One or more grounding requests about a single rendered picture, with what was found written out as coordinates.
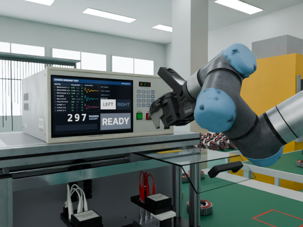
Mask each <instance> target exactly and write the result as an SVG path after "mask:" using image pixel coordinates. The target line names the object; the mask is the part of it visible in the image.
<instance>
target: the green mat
mask: <svg viewBox="0 0 303 227"><path fill-rule="evenodd" d="M182 191H183V199H182V217H183V218H184V219H187V220H189V212H188V211H187V202H188V201H189V181H188V182H183V183H182ZM200 199H202V200H207V201H209V202H211V203H212V213H211V214H208V215H202V216H201V215H200V227H273V226H276V227H299V226H301V225H303V220H301V219H303V202H302V201H299V200H295V199H291V198H288V197H284V196H281V195H277V194H273V193H270V192H267V191H262V190H259V189H256V188H252V187H249V186H245V185H241V184H238V183H235V184H232V185H228V186H224V187H221V188H217V189H214V190H210V191H206V192H203V193H200ZM272 209H273V210H272ZM269 210H272V211H270V212H268V213H266V214H263V215H261V216H259V217H256V218H255V219H253V217H255V216H257V215H260V214H262V213H264V212H267V211H269ZM274 210H276V211H274ZM277 211H279V212H277ZM280 212H282V213H280ZM283 213H285V214H283ZM286 214H288V215H286ZM289 215H291V216H289ZM292 216H294V217H292ZM295 217H297V218H295ZM298 218H300V219H298ZM256 219H258V220H260V221H263V222H266V223H268V224H271V225H273V226H271V225H268V224H266V223H263V222H260V221H258V220H256Z"/></svg>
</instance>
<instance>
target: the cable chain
mask: <svg viewBox="0 0 303 227"><path fill-rule="evenodd" d="M82 161H86V160H83V159H77V160H75V161H73V163H75V162H82ZM79 167H83V168H90V167H91V165H90V164H89V165H82V166H76V167H69V170H75V169H78V168H79ZM83 183H84V184H83V187H84V189H83V192H84V194H85V198H86V200H89V199H91V198H92V194H91V193H92V190H91V189H92V185H91V184H92V180H91V179H87V180H84V181H83ZM73 184H77V185H78V183H77V182H69V186H70V187H69V189H71V187H72V185H73ZM73 188H75V189H76V188H77V187H76V185H74V186H73ZM77 196H78V193H77V192H76V191H75V192H74V193H73V194H72V195H71V197H70V198H71V202H72V203H75V202H77V201H78V198H77Z"/></svg>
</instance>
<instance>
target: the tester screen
mask: <svg viewBox="0 0 303 227"><path fill-rule="evenodd" d="M101 99H103V100H130V109H101ZM109 113H131V82H113V81H98V80H83V79H69V78H54V77H53V135H61V134H76V133H91V132H112V131H127V130H131V128H129V129H113V130H101V114H109ZM66 114H87V122H68V123H67V116H66ZM75 124H97V129H89V130H72V131H55V126H56V125H75Z"/></svg>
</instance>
